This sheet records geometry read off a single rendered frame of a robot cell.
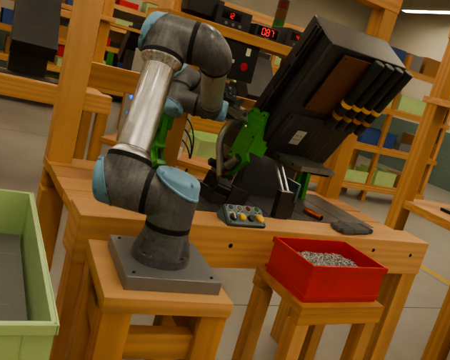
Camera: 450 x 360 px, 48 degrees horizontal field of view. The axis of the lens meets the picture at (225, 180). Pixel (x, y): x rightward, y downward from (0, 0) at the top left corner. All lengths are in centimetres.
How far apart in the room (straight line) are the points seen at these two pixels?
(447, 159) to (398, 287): 1035
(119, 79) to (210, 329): 118
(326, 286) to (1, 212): 93
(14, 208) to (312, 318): 88
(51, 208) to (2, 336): 130
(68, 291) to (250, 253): 61
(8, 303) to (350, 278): 98
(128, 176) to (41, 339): 52
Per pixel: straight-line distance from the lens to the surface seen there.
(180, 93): 173
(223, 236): 166
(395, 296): 235
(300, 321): 152
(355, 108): 188
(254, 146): 189
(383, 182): 808
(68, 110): 200
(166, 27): 137
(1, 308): 108
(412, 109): 803
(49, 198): 208
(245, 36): 207
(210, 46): 136
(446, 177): 1253
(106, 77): 210
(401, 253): 223
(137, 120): 129
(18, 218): 140
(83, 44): 197
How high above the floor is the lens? 140
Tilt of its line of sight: 12 degrees down
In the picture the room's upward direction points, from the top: 15 degrees clockwise
